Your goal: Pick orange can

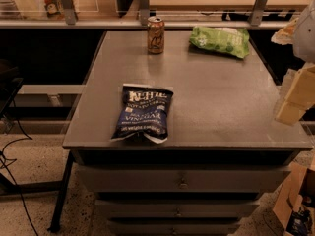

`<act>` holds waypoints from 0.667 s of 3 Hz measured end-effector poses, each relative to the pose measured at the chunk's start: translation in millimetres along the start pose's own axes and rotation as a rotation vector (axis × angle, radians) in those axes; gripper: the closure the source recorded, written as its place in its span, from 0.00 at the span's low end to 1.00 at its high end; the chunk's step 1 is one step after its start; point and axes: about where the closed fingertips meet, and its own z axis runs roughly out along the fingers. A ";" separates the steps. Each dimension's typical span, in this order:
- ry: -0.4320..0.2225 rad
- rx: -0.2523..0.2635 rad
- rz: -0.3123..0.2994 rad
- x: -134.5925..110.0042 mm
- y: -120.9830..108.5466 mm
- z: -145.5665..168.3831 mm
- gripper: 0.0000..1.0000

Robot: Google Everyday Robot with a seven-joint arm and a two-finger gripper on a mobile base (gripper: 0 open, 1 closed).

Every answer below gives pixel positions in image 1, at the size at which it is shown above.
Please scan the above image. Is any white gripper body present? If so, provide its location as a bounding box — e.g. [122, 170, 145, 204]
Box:
[271, 0, 315, 63]

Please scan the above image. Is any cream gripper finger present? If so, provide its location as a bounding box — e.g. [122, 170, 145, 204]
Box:
[274, 64, 315, 125]

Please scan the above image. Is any orange soda can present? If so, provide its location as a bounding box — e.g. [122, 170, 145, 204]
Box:
[147, 16, 164, 54]

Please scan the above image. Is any green chip bag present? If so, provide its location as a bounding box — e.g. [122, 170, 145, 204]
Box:
[189, 27, 249, 59]

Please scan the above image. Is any grey drawer cabinet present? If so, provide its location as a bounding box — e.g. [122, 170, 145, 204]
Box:
[64, 31, 311, 236]

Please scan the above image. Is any cardboard box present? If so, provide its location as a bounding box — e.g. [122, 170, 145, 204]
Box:
[273, 162, 315, 236]

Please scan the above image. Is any blue kettle chip bag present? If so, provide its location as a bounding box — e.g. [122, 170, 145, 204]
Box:
[111, 84, 173, 144]

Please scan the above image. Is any black table leg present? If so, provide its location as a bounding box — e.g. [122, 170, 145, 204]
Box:
[48, 152, 74, 233]

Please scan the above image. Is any clear plastic bag with label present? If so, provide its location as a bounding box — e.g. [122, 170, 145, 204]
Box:
[13, 0, 64, 20]

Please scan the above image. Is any grey metal rail shelf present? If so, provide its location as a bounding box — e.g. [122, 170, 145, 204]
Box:
[0, 0, 315, 30]

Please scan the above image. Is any black floor cable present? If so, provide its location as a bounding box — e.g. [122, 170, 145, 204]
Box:
[0, 98, 40, 236]

